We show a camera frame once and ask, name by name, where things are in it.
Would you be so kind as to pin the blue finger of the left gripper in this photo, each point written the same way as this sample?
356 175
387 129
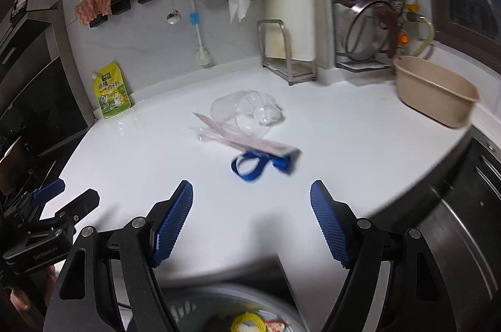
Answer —
47 193
80 206

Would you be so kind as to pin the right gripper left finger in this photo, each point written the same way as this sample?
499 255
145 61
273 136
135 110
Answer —
170 220

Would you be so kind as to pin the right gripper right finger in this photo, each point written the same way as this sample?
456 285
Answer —
334 219

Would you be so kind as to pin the yellow rimmed container lid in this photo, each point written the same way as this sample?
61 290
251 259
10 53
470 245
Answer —
248 322

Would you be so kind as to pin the grey perforated trash bin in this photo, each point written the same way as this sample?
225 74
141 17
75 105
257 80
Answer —
214 307

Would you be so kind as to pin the person's left hand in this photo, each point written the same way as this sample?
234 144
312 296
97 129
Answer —
25 297

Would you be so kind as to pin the red snack wrapper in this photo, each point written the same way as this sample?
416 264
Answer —
275 326

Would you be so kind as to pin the yellow green seasoning pouch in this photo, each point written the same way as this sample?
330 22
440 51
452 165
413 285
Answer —
110 90

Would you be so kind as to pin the clear plastic packaging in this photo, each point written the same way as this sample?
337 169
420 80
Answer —
247 114

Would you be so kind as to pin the metal cutting board rack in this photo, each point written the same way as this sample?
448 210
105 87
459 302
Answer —
285 54

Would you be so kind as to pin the beige plastic basin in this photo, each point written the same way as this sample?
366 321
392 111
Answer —
434 91

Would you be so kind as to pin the white blue bottle brush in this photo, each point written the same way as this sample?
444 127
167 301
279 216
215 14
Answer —
202 56

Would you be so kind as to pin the steel pot lid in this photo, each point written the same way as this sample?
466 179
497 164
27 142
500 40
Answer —
373 29

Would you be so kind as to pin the pink orange hanging cloth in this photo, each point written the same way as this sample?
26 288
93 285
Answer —
88 10

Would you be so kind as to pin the hanging steel ladle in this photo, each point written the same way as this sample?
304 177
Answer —
173 15

